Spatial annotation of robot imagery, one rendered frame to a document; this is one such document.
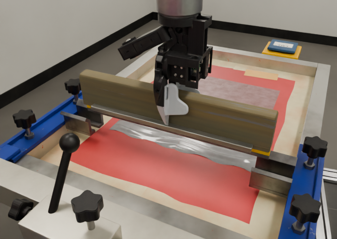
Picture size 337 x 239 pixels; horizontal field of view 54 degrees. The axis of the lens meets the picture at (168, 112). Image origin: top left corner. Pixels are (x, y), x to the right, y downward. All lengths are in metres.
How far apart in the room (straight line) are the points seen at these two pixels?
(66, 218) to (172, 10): 0.33
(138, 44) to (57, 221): 0.31
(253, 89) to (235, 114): 0.44
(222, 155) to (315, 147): 0.20
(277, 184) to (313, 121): 0.27
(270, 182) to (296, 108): 0.37
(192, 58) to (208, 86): 0.47
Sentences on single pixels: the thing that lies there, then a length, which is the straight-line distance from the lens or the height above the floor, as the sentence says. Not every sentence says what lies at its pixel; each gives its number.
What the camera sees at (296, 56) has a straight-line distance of 1.31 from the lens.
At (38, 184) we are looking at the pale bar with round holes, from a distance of 0.59.
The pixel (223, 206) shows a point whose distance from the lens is 0.64.
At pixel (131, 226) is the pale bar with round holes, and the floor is 1.04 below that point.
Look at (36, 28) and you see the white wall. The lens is 3.17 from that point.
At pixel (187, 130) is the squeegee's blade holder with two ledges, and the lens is 0.63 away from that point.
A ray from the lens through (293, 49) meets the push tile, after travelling 1.33.
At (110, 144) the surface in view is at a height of 0.96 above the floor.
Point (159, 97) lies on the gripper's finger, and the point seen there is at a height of 1.14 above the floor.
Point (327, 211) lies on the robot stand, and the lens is 1.75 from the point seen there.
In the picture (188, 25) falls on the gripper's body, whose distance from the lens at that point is 0.54.
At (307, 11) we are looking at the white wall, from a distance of 4.31.
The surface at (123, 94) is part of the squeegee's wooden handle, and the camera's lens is 0.67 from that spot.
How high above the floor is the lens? 1.43
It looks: 33 degrees down
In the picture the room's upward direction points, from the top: straight up
